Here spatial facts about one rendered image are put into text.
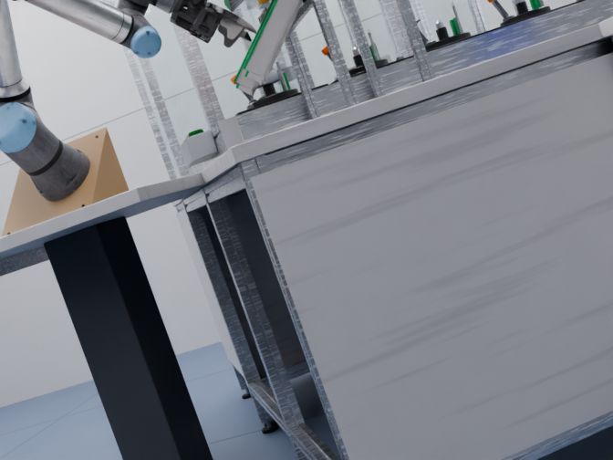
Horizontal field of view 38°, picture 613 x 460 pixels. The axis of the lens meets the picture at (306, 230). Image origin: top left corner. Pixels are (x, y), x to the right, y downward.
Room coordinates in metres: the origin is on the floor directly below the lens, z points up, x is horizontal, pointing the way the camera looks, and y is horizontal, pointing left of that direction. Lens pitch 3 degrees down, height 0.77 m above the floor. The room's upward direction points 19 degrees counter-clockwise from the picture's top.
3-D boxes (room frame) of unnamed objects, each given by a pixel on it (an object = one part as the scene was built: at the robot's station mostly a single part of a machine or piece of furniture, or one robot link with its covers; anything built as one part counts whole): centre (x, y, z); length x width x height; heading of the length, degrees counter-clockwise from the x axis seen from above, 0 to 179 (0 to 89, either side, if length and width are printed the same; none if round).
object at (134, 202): (2.28, 0.49, 0.84); 0.90 x 0.70 x 0.03; 163
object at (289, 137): (2.40, -0.47, 0.85); 1.50 x 1.41 x 0.03; 12
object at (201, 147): (2.35, 0.20, 0.93); 0.21 x 0.07 x 0.06; 12
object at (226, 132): (2.55, 0.18, 0.91); 0.89 x 0.06 x 0.11; 12
